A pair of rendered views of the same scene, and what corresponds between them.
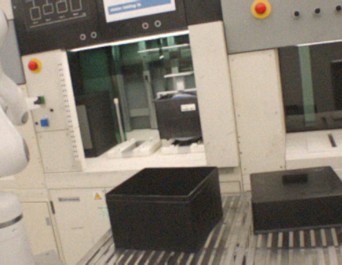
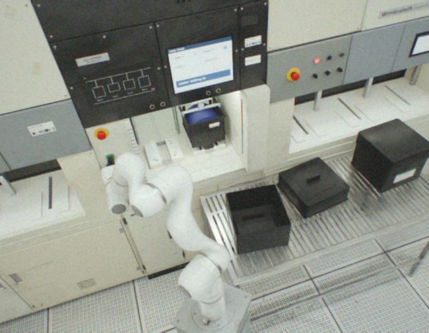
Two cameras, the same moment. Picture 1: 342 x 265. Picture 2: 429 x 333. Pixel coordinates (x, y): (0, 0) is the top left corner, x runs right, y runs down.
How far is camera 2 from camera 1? 1.36 m
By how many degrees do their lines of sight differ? 44
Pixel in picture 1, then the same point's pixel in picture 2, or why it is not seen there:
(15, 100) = not seen: hidden behind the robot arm
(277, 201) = (319, 202)
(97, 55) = not seen: hidden behind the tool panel
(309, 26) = (319, 81)
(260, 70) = (284, 110)
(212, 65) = (259, 117)
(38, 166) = not seen: hidden behind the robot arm
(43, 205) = (116, 222)
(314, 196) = (334, 193)
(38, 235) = (113, 241)
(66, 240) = (137, 235)
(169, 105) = (200, 125)
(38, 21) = (103, 98)
